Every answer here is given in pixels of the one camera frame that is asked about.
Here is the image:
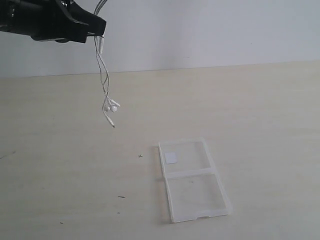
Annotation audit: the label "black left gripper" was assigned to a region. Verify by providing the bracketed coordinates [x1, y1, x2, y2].
[0, 0, 107, 43]

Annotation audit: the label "white wired earphones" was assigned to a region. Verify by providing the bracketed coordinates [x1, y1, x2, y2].
[92, 0, 121, 129]

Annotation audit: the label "white square sticker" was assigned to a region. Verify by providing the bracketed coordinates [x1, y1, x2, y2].
[164, 152, 178, 165]

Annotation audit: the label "clear plastic hinged case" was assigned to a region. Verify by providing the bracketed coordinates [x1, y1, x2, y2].
[158, 138, 233, 223]

